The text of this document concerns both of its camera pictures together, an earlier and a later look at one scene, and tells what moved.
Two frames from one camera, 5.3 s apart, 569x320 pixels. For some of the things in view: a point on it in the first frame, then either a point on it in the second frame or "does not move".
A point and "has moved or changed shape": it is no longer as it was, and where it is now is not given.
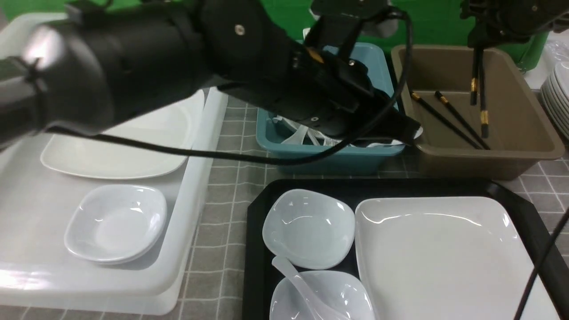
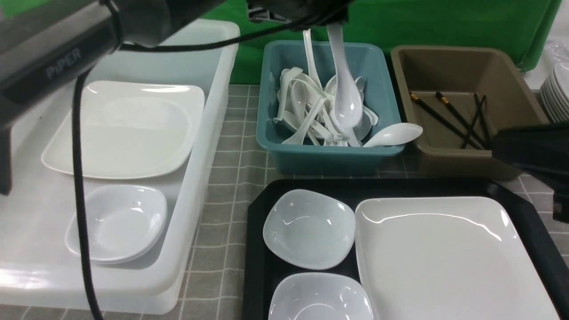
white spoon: [320, 311] has moved or changed shape
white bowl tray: [343, 291] does not move
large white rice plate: [445, 258] does not move
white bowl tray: [305, 230] does not move
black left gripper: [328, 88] -> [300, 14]
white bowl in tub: [114, 223] does not move
